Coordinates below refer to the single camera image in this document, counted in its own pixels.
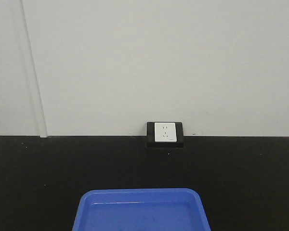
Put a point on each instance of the blue plastic tray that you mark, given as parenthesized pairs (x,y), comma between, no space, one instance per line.
(166,209)

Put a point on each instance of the black socket mounting box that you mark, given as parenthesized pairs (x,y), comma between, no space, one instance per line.
(150,139)

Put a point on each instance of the white wall power socket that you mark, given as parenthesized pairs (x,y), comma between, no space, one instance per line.
(165,132)

